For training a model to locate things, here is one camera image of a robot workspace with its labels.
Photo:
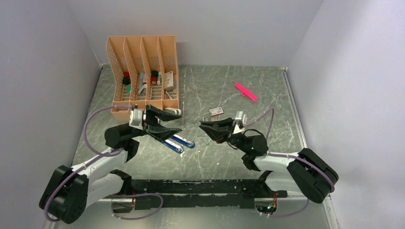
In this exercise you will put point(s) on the grey stapler in organizer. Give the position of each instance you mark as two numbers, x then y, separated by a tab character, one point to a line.
142	82

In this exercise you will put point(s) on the red black bottle left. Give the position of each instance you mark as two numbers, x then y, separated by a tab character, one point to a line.
126	78

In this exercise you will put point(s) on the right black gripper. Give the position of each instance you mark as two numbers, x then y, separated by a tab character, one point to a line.
219	132

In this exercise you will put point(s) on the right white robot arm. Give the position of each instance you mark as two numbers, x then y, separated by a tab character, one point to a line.
302	171

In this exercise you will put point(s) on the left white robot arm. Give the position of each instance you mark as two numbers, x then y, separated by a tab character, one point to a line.
71	190

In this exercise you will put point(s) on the red black bottle right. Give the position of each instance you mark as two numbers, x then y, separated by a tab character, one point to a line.
154	77

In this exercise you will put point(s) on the blue stapler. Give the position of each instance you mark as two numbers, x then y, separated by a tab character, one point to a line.
173	146
184	141

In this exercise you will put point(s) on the pink plastic clip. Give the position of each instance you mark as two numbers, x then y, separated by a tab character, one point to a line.
245	92

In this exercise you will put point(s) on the orange plastic desk organizer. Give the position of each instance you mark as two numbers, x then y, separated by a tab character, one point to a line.
146	72

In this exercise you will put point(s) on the white box in organizer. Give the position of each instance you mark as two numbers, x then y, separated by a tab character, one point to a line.
169	81

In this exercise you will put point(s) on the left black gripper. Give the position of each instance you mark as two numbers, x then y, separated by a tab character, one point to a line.
150	122

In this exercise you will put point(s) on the red black bottle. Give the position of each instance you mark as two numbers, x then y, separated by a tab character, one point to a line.
154	77
126	78

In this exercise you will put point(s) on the white grey stapler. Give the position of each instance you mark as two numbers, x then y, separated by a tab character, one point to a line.
173	111

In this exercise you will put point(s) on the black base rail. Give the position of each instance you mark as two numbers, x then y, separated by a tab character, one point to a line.
242	193

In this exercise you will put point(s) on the red white staple box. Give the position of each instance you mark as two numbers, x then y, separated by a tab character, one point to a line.
216	112

